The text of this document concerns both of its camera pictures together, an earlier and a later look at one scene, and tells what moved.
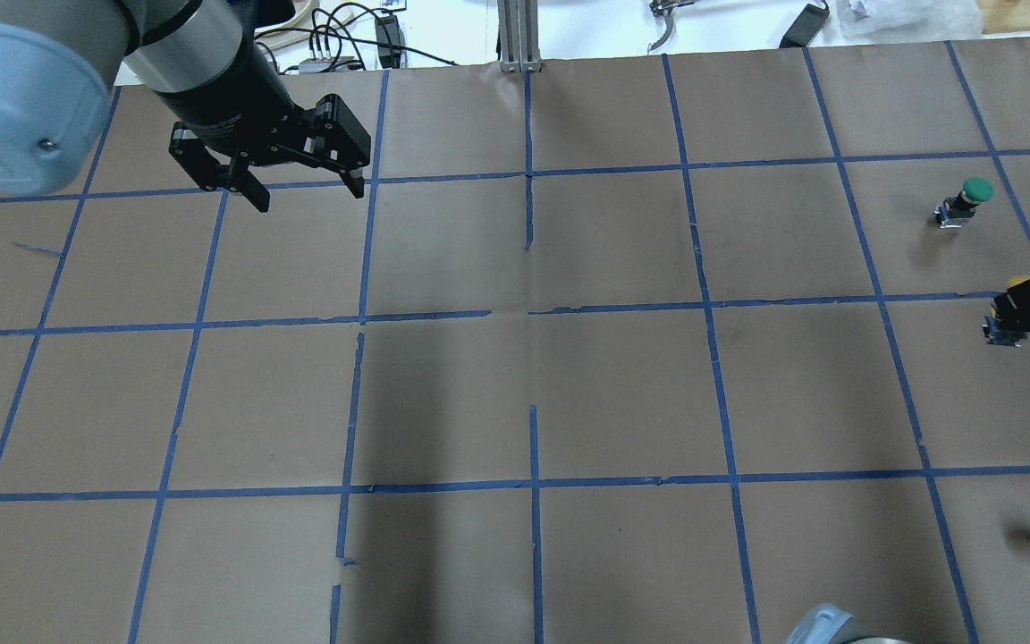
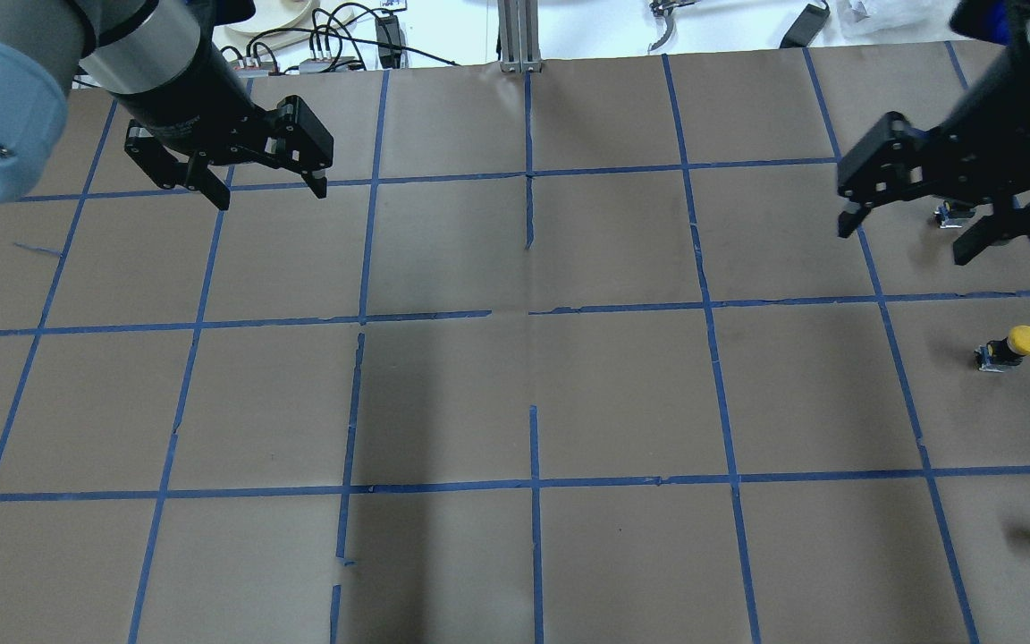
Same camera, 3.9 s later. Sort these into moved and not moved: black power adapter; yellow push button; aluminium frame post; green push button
Moved: yellow push button
Not moved: black power adapter; aluminium frame post; green push button
